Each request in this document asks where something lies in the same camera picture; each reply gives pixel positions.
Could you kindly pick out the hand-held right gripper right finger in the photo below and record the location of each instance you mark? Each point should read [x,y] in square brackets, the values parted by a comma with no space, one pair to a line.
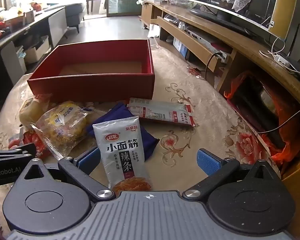
[208,162]

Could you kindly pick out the grey white snack packet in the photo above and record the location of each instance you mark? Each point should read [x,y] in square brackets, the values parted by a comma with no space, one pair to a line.
[122,150]

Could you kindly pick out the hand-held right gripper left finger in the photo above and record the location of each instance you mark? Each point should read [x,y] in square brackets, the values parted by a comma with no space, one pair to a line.
[88,160]

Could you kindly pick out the white storage box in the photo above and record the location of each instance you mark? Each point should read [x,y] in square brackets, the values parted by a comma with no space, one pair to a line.
[36,51]

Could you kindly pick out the red patterned snack packet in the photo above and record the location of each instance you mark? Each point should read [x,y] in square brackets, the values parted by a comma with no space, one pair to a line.
[35,140]

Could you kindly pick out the dark coffee table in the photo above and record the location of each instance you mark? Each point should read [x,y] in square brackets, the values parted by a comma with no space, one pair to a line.
[27,30]

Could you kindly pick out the white power strip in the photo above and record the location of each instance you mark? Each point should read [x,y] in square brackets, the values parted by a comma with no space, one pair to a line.
[282,60]

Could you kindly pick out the yellow bread packet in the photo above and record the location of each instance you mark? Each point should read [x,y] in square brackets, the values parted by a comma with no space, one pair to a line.
[62,125]

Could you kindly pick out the wooden television cabinet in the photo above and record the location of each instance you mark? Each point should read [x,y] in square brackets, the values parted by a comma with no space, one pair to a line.
[240,40]

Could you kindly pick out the white red long packet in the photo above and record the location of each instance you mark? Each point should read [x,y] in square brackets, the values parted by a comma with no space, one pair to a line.
[160,111]

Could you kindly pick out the white plastic bin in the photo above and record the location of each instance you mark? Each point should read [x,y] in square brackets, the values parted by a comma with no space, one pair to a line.
[20,56]

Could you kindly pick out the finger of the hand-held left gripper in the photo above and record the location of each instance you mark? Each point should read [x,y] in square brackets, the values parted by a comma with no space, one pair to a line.
[25,151]

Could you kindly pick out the clear bun packet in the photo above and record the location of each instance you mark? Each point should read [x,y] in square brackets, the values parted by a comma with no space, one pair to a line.
[30,111]

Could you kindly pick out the red cardboard box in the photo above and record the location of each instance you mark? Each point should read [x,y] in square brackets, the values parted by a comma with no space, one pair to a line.
[90,87]

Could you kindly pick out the blue snack packet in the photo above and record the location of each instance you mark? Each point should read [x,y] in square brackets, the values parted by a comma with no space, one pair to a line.
[146,140]

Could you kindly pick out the blue white box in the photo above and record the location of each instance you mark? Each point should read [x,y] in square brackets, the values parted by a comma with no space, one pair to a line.
[181,48]

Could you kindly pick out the orange plastic bag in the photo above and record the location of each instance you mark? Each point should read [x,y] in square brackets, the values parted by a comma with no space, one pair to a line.
[282,152]

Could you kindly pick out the long white media device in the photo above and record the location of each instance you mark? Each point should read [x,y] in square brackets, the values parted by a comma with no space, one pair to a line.
[205,38]

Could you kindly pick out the floral tablecloth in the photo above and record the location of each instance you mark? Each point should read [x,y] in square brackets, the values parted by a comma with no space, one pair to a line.
[202,100]

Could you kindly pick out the small white carton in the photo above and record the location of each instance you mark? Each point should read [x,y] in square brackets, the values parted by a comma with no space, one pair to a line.
[30,15]

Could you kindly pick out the grey sofa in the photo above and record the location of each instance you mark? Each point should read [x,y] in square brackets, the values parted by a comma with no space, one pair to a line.
[75,15]

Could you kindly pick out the white plastic bag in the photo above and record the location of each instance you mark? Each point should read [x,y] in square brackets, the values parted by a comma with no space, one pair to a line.
[153,31]

